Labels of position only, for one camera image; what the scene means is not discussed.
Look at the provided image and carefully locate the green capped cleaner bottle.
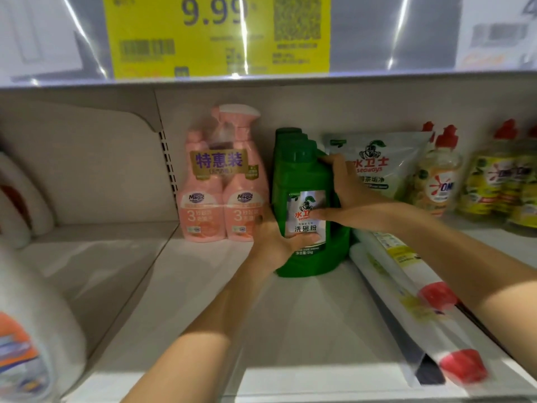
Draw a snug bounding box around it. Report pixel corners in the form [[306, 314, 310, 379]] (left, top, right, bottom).
[[272, 149, 352, 278]]

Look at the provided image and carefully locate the pink cleaner bottle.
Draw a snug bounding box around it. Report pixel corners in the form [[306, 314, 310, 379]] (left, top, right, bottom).
[[176, 130, 226, 243], [211, 103, 270, 242]]

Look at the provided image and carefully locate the yellow price tag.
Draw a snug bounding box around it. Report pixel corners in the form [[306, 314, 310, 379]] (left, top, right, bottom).
[[103, 0, 332, 81]]

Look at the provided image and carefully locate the person's left hand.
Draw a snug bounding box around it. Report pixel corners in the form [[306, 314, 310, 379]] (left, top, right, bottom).
[[250, 204, 324, 274]]

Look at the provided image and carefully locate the white price tag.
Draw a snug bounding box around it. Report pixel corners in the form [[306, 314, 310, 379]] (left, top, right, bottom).
[[455, 0, 537, 72], [0, 0, 85, 81]]

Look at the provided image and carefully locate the slim white red-capped bottle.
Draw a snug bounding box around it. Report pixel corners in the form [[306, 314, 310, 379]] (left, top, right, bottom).
[[352, 229, 461, 314], [348, 243, 489, 385]]

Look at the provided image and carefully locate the white green-print cleaner pouch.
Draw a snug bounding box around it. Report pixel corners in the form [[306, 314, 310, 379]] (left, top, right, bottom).
[[323, 132, 434, 203]]

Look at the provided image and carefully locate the person's left forearm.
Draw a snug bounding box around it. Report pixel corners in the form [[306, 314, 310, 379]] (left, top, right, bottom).
[[124, 260, 278, 403]]

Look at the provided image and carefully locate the white orange-trigger spray bottle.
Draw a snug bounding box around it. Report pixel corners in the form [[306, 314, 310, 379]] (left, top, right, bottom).
[[0, 151, 56, 250], [0, 243, 88, 403]]

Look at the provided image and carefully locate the person's right forearm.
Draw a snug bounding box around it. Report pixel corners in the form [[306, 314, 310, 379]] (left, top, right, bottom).
[[381, 201, 537, 378]]

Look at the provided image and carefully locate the person's right hand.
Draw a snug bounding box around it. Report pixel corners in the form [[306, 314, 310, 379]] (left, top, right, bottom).
[[310, 153, 395, 236]]

